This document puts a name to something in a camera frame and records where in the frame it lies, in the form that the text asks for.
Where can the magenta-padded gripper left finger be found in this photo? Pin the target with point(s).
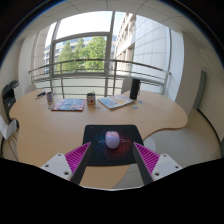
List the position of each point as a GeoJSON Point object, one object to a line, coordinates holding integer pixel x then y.
{"type": "Point", "coordinates": [59, 165]}

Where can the small printed can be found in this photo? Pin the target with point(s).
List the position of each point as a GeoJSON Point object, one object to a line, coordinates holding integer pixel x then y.
{"type": "Point", "coordinates": [49, 98]}

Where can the light blue open booklet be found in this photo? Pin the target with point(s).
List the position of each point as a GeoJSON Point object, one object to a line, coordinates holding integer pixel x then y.
{"type": "Point", "coordinates": [115, 101]}

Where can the white pot with small plant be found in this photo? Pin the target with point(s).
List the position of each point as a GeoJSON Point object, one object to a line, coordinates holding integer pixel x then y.
{"type": "Point", "coordinates": [91, 99]}

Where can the black printer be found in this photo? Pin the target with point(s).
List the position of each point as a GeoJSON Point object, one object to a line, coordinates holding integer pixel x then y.
{"type": "Point", "coordinates": [9, 96]}

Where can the white chair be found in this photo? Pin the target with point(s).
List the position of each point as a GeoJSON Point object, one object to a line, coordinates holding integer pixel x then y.
{"type": "Point", "coordinates": [126, 86]}
{"type": "Point", "coordinates": [29, 88]}
{"type": "Point", "coordinates": [6, 128]}

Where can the black mouse pad, red-blue print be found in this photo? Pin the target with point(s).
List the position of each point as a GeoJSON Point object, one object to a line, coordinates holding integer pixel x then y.
{"type": "Point", "coordinates": [128, 133]}

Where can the red and dark magazine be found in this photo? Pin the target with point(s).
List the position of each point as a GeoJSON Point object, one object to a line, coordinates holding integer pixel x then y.
{"type": "Point", "coordinates": [68, 104]}

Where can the dark blue pen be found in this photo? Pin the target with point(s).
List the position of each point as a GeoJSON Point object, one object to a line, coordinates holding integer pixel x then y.
{"type": "Point", "coordinates": [40, 95]}

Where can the pink and lilac computer mouse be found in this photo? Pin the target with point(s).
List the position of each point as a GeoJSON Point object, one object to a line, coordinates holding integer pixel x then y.
{"type": "Point", "coordinates": [112, 140]}

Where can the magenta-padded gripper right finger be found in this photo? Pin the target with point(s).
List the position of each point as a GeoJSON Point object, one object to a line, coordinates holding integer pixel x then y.
{"type": "Point", "coordinates": [164, 165]}

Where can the grey door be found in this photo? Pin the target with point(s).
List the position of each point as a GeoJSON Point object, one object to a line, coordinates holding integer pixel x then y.
{"type": "Point", "coordinates": [199, 90]}

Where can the black cylindrical speaker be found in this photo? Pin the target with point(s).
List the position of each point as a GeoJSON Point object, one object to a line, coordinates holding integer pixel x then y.
{"type": "Point", "coordinates": [134, 88]}

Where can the metal balcony railing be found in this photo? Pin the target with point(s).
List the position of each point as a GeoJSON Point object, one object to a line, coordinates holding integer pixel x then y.
{"type": "Point", "coordinates": [83, 62]}

